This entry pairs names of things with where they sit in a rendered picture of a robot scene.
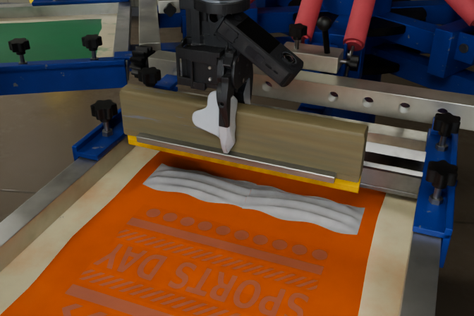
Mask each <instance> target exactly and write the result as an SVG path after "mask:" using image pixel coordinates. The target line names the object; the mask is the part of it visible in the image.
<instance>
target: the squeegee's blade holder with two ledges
mask: <svg viewBox="0 0 474 316"><path fill-rule="evenodd" d="M136 139H137V142H141V143H144V144H148V145H154V146H157V147H164V148H167V149H171V150H178V151H181V152H187V153H191V154H197V155H201V156H204V157H211V158H214V159H220V160H224V161H228V162H234V163H237V164H244V165H248V166H253V167H257V168H261V169H267V170H271V171H277V172H281V173H284V174H290V175H294V176H300V177H304V178H310V179H314V180H318V181H324V182H328V183H334V182H335V180H336V172H333V171H326V170H322V169H316V168H312V167H309V166H302V165H298V164H292V163H288V162H282V161H278V160H274V159H268V158H264V157H258V156H254V155H250V154H243V153H240V152H234V151H229V153H228V154H225V153H223V150H222V149H219V148H215V147H209V146H206V145H199V144H195V143H191V142H185V141H181V140H175V139H171V138H165V137H161V136H157V135H151V134H147V133H139V134H138V135H137V136H136Z"/></svg>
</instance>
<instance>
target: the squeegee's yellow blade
mask: <svg viewBox="0 0 474 316"><path fill-rule="evenodd" d="M128 139H129V140H134V141H137V139H136V137H135V136H131V135H128ZM360 178H361V176H360ZM335 183H338V184H341V185H345V186H351V187H355V188H359V185H360V180H359V182H357V183H354V182H351V181H345V180H341V179H337V178H336V180H335Z"/></svg>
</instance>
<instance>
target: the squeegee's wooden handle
mask: <svg viewBox="0 0 474 316"><path fill-rule="evenodd" d="M119 96H120V102H121V114H122V120H123V132H124V134H125V135H131V136H135V137H136V136H137V135H138V134H139V133H147V134H151V135H157V136H161V137H165V138H171V139H175V140H181V141H185V142H191V143H195V144H199V145H206V146H209V147H215V148H219V149H222V148H221V143H220V139H219V137H218V136H216V135H214V134H212V133H209V132H207V131H205V130H203V129H201V128H198V127H197V126H196V125H195V124H194V123H193V120H192V117H193V113H194V112H195V111H198V110H201V109H204V108H206V107H207V99H208V97H203V96H199V95H191V94H187V93H182V92H174V91H171V90H163V89H158V88H154V87H146V86H142V85H134V84H130V83H128V84H127V85H125V86H124V87H122V88H121V91H120V94H119ZM367 134H368V126H367V125H365V124H360V123H353V122H348V121H340V120H336V119H332V118H325V117H320V116H312V115H308V114H300V113H296V112H292V111H284V110H279V109H272V108H267V107H260V106H255V105H251V104H244V103H239V102H238V106H237V111H236V132H235V139H236V142H235V144H234V146H233V147H232V148H231V150H230V151H234V152H240V153H243V154H250V155H254V156H258V157H264V158H268V159H274V160H278V161H282V162H288V163H292V164H298V165H302V166H309V167H312V168H316V169H322V170H326V171H333V172H336V178H337V179H341V180H345V181H351V182H354V183H357V182H359V180H360V176H361V174H362V171H363V163H364V158H365V148H366V143H367Z"/></svg>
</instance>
